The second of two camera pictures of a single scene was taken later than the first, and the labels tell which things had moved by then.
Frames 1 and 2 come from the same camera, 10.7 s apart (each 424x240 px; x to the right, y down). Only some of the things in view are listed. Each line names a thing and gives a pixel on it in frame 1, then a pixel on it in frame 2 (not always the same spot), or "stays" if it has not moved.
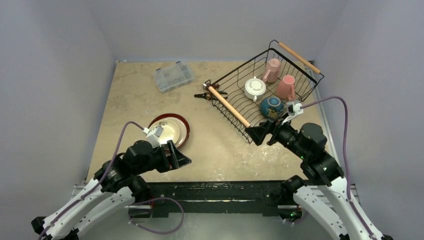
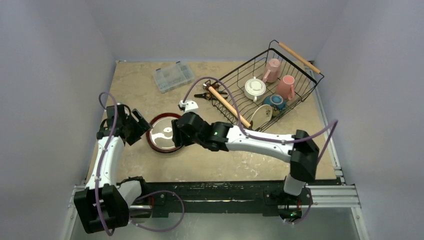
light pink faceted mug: [274, 67] stays
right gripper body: [270, 132] -> [178, 133]
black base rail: [211, 199] stays
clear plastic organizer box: [172, 76] stays
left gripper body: [158, 160] -> [128, 122]
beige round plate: [175, 128] -> [261, 114]
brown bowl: [271, 107] stays
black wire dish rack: [261, 91] stays
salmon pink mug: [285, 87] stays
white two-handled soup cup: [255, 88] stays
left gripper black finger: [177, 158] -> [141, 125]
